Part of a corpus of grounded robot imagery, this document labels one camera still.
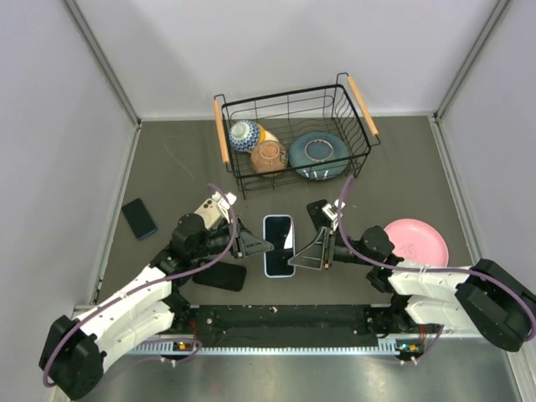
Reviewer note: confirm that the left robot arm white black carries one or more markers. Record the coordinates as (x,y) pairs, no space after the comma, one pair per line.
(79,351)

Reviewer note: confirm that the brown ceramic bowl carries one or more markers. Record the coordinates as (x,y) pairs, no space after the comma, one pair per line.
(269,158)

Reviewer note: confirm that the slotted grey cable duct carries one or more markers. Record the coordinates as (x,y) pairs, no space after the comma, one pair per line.
(384,347)

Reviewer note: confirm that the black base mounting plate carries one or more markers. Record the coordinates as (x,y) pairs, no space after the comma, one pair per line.
(292,326)

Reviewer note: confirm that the black wire dish basket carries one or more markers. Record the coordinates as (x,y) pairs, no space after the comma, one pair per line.
(338,108)

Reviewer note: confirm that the blue white patterned bowl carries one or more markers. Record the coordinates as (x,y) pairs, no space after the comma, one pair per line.
(244,136)

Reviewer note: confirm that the teal blue plate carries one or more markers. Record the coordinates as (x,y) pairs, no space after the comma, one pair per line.
(318,155)

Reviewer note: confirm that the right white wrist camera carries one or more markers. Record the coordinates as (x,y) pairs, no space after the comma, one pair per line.
(333,211)

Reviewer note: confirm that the blue edged black phone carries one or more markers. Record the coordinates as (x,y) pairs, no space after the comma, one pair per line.
(139,219)

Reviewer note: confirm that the pink plate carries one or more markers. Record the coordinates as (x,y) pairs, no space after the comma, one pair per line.
(417,241)

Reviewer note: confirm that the black phone case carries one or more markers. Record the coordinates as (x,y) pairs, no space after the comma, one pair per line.
(222,275)

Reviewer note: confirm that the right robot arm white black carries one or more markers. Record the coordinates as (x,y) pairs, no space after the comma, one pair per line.
(482,298)

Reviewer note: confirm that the beige phone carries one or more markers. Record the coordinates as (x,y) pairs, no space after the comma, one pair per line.
(213,212)

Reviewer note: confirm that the right aluminium frame post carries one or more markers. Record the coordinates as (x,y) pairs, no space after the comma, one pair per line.
(498,11)

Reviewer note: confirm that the yellow bowl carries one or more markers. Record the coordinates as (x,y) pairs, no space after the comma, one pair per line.
(266,135)

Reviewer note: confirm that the aluminium frame post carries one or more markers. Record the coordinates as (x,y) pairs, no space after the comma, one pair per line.
(498,11)
(76,14)

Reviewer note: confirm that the left aluminium frame post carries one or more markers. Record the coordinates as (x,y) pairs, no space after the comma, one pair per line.
(76,14)

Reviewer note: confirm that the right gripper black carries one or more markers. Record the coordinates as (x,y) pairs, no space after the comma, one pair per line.
(316,255)

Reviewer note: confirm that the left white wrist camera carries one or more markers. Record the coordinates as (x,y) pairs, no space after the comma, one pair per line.
(228,201)

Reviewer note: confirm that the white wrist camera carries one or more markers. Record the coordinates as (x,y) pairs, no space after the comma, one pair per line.
(228,201)
(333,211)

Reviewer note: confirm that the light blue phone case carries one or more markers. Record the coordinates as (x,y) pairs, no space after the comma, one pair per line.
(264,268)

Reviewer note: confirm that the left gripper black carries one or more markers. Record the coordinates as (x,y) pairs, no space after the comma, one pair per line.
(248,243)

